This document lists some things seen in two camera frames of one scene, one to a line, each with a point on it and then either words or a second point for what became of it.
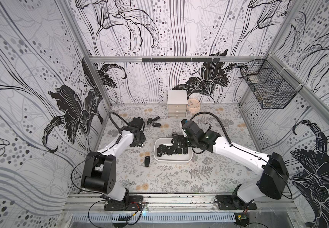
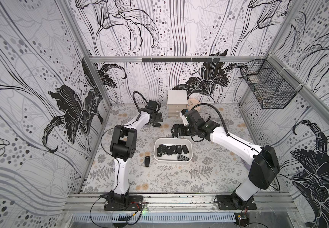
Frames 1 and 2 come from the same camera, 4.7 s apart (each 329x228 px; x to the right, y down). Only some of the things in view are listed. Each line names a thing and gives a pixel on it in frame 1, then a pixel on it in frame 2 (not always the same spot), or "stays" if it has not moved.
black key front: x=169 y=149 stays
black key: x=185 y=150 stays
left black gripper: x=142 y=139 → x=156 y=117
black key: x=147 y=161 stays
